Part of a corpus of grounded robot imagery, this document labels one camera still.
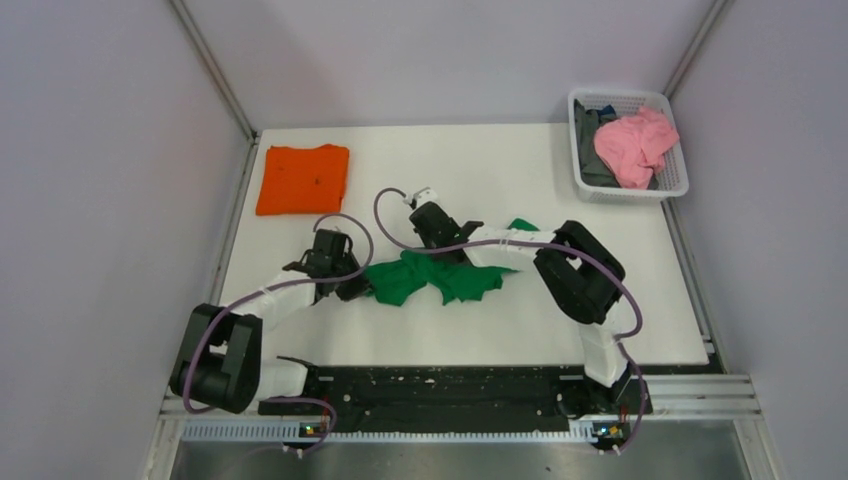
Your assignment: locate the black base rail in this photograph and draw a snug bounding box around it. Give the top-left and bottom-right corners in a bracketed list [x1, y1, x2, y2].
[258, 366, 653, 434]

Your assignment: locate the grey t shirt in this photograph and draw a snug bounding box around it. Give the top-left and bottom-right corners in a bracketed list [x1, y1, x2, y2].
[574, 100, 620, 188]

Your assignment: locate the folded orange t shirt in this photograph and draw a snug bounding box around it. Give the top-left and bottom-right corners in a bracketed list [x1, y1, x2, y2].
[255, 144, 350, 216]

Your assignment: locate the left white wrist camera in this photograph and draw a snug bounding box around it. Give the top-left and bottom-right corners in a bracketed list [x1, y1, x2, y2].
[409, 187, 439, 210]

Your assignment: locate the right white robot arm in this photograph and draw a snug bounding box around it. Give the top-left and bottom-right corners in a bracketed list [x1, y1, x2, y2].
[409, 200, 647, 418]

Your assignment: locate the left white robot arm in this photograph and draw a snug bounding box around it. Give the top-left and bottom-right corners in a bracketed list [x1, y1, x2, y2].
[169, 229, 368, 414]

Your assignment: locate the green t shirt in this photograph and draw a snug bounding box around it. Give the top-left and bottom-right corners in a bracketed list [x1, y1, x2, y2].
[365, 251, 516, 307]

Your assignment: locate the pink t shirt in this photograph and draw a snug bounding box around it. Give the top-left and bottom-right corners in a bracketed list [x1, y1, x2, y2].
[594, 106, 680, 190]

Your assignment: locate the blue t shirt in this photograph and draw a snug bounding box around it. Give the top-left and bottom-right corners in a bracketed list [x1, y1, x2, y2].
[596, 105, 618, 125]

